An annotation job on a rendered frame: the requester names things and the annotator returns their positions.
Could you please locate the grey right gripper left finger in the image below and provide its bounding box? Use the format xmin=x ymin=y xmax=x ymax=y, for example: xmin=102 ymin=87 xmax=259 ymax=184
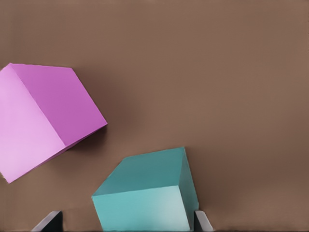
xmin=30 ymin=210 xmax=63 ymax=232

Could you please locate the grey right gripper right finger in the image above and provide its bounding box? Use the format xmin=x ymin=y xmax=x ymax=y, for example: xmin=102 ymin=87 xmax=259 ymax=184
xmin=194 ymin=210 xmax=214 ymax=231

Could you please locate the teal blue cube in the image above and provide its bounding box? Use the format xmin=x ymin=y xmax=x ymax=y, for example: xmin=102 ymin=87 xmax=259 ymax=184
xmin=91 ymin=146 xmax=199 ymax=232

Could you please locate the pink purple cube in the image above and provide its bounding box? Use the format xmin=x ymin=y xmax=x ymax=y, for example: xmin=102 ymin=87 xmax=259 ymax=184
xmin=0 ymin=62 xmax=108 ymax=184

